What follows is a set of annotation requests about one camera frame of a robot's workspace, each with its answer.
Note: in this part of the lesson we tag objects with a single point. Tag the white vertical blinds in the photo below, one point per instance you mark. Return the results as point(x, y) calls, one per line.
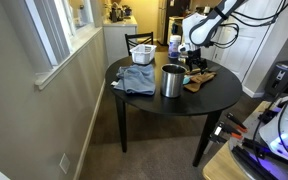
point(47, 30)

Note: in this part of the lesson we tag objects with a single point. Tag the black wooden chair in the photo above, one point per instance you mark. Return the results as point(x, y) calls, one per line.
point(139, 36)

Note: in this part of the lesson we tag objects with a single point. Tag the steel utensil holder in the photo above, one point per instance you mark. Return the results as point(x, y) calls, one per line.
point(172, 83)

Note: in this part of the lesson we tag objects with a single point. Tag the grey metal base plate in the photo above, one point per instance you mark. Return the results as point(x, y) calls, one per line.
point(250, 130)

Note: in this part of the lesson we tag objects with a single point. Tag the black orange-tipped clamp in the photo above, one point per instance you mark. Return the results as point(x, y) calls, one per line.
point(235, 120)
point(229, 129)

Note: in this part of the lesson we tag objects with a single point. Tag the black box appliance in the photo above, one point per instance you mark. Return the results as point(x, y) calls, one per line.
point(284, 78)

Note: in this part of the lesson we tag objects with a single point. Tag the round black table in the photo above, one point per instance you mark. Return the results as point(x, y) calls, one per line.
point(197, 96)

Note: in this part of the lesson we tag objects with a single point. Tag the light wooden spoon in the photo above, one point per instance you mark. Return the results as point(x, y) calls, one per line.
point(194, 71)

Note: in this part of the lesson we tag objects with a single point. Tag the white wipes canister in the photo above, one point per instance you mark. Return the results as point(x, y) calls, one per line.
point(174, 46)

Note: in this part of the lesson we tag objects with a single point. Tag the wide wooden spoon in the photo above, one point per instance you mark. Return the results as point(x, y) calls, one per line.
point(199, 80)

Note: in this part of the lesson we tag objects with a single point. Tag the teal utensil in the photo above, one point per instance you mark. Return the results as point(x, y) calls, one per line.
point(186, 80)

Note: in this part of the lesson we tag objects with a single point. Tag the white panel door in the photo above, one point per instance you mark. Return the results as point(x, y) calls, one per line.
point(250, 53)

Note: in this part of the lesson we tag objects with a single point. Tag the white wall vent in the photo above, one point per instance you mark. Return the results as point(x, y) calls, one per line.
point(64, 163)

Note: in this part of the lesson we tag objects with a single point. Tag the black mounting rail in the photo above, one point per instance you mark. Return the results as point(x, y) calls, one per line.
point(250, 160)

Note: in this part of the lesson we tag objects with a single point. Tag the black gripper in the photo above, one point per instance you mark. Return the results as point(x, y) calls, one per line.
point(195, 56)

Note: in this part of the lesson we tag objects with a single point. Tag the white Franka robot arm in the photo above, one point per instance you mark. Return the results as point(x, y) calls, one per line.
point(200, 30)

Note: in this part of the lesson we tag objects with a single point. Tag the black spatula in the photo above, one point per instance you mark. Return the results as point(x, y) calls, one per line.
point(214, 69)

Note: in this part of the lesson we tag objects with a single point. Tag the white counter cabinet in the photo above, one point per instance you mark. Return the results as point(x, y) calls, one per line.
point(119, 40)

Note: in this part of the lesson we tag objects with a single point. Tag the blue cloth towel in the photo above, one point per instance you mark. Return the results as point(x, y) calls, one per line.
point(137, 80)

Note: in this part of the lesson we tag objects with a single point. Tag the white plastic basket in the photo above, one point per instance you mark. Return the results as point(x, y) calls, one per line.
point(143, 54)

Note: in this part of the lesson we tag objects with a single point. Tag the dark countertop appliances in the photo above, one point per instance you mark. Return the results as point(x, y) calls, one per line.
point(115, 13)

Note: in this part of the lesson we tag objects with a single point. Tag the white window sill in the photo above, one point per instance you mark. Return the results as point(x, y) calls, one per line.
point(70, 56)

